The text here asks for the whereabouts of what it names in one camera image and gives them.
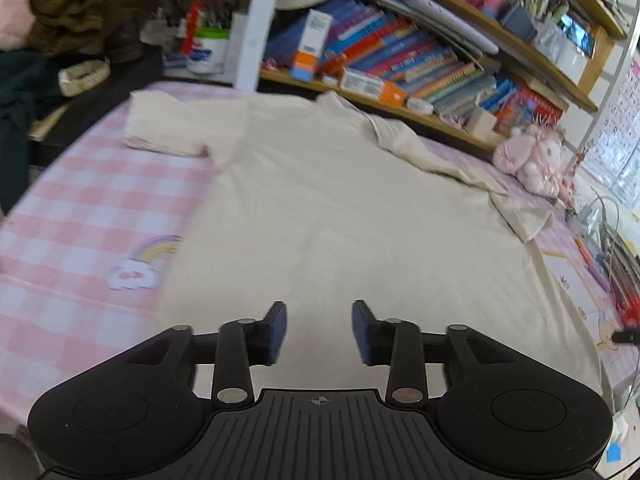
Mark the cream white t-shirt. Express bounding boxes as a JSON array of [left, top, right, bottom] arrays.
[[126, 91, 608, 392]]

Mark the pink checkered cartoon tablecloth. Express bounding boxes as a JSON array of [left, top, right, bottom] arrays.
[[1, 82, 637, 432]]

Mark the white pink bunny plush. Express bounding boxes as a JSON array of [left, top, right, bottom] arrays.
[[492, 124, 575, 207]]

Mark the small beige desk box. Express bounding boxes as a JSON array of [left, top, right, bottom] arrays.
[[464, 106, 497, 141]]

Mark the white charger block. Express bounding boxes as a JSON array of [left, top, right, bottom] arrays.
[[406, 98, 434, 116]]

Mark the flat white orange box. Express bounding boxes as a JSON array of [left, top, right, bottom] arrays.
[[340, 68, 407, 107]]

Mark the white orange Usmile box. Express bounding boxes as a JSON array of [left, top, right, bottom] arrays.
[[290, 10, 333, 81]]

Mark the row of colourful books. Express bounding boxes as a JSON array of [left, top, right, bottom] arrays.
[[262, 0, 568, 134]]

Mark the white green pen tub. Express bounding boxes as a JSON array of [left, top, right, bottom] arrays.
[[186, 27, 230, 75]]

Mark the wooden bookshelf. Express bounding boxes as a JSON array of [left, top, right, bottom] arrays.
[[234, 0, 629, 162]]

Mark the white wristwatch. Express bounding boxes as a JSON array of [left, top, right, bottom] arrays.
[[58, 60, 111, 98]]

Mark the dark green garment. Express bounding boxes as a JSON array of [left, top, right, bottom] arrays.
[[1, 50, 65, 214]]

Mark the olive brown garment pile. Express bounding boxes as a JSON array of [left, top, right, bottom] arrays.
[[26, 0, 160, 56]]

